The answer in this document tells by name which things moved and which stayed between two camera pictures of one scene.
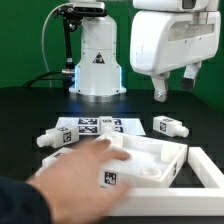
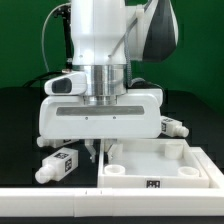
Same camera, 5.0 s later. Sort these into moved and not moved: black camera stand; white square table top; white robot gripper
Moved: white square table top; white robot gripper
Not moved: black camera stand
